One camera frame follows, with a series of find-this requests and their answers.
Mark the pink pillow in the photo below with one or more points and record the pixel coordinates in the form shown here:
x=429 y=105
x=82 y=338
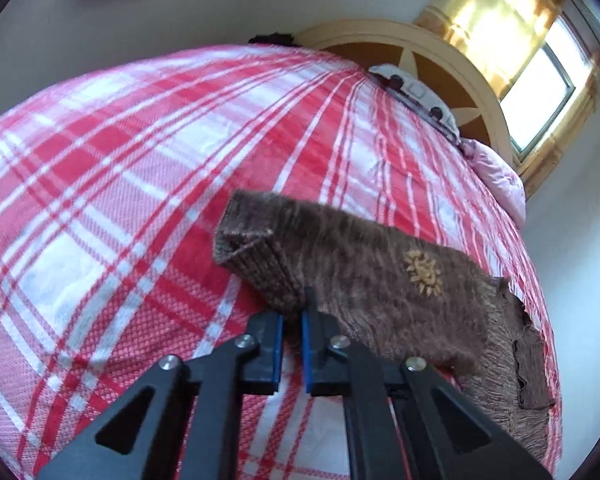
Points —
x=495 y=170

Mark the window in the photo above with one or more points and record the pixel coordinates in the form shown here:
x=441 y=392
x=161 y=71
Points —
x=540 y=90

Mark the red plaid bed sheet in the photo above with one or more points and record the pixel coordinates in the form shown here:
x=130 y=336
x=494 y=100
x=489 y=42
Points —
x=130 y=185

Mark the brown knitted sweater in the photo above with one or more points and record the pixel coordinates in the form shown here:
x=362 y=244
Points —
x=370 y=285

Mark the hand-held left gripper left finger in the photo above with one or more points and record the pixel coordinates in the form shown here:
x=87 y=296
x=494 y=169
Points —
x=278 y=355

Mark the small black object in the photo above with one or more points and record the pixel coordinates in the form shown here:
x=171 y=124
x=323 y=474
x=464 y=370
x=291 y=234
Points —
x=272 y=39

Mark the white pillow with black circles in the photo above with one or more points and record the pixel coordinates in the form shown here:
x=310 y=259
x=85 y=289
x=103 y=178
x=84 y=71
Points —
x=415 y=92

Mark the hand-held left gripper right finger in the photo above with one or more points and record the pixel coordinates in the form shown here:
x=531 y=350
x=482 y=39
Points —
x=307 y=355

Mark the cream and brown headboard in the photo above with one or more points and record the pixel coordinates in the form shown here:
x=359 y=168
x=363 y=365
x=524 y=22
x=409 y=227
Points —
x=380 y=42

